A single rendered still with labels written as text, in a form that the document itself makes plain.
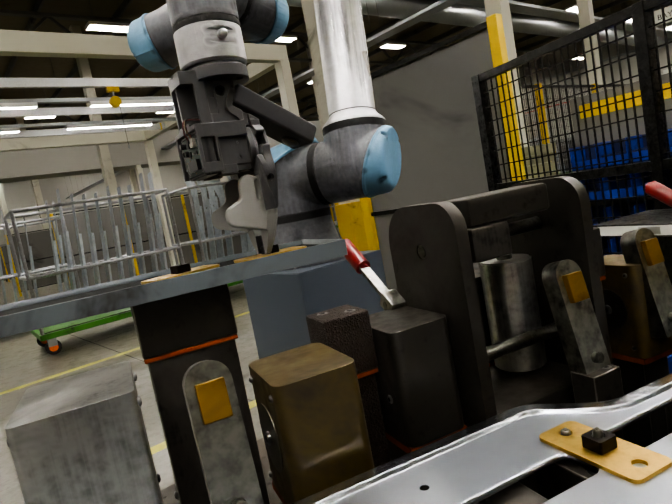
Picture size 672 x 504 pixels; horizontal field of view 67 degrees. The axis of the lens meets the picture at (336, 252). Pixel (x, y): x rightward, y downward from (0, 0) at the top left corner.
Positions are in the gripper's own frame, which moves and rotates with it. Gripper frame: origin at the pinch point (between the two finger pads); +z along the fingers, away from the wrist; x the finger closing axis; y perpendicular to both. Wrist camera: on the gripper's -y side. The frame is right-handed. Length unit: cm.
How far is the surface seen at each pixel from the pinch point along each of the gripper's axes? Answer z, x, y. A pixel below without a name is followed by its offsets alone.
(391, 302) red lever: 9.0, 11.2, -8.1
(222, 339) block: 9.1, 2.5, 8.8
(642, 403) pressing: 17.8, 33.9, -14.4
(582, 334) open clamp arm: 15.0, 25.2, -21.0
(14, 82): -214, -684, -32
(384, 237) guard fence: 31, -232, -200
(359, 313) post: 7.9, 14.9, -1.1
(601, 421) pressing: 17.7, 32.9, -9.9
